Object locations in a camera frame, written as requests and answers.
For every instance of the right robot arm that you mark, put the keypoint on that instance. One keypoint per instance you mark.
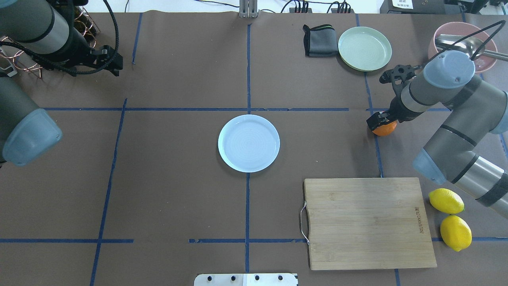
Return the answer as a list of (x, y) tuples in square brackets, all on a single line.
[(476, 109)]

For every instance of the aluminium frame post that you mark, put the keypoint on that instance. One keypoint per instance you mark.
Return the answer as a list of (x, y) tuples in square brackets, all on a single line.
[(248, 9)]

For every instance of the black power strip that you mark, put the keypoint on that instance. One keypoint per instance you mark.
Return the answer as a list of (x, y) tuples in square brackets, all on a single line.
[(318, 6)]

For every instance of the orange mandarin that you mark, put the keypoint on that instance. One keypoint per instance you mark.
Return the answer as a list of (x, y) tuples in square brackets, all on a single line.
[(385, 130)]

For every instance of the light green plate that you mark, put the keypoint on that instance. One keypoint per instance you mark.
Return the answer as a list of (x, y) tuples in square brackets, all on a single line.
[(364, 49)]

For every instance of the bamboo cutting board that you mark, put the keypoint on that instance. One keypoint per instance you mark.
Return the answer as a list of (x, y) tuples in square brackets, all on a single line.
[(367, 223)]

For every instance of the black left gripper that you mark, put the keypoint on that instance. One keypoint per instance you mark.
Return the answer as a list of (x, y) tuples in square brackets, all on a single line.
[(80, 50)]

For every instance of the dark grey folded cloth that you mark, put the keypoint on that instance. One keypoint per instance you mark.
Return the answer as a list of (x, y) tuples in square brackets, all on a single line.
[(320, 41)]

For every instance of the copper wire bottle rack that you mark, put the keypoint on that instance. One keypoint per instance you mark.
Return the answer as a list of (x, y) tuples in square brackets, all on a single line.
[(20, 61)]

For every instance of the pink bowl with ice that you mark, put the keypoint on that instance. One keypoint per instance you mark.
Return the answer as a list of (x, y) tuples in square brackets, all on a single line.
[(455, 59)]

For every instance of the yellow lemon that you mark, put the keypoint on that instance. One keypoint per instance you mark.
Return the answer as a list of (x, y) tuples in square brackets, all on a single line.
[(455, 233), (446, 201)]

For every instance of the yellow lemon left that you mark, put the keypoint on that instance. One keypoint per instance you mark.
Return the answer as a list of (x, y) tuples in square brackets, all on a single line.
[(446, 201)]

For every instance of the light blue plate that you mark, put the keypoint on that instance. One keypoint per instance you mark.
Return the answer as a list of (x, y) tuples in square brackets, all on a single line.
[(248, 143)]

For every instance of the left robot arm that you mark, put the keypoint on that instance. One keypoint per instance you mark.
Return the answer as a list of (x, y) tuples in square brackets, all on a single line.
[(42, 34)]

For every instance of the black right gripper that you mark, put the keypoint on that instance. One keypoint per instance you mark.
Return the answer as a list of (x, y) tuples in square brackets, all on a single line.
[(394, 108)]

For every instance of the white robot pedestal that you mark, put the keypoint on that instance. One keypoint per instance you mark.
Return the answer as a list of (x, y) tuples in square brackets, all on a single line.
[(247, 279)]

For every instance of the yellow lemon right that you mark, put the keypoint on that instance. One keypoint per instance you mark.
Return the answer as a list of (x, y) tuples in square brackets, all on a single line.
[(455, 233)]

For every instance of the metal scoop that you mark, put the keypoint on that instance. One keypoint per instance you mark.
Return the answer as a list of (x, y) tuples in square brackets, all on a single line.
[(471, 46)]

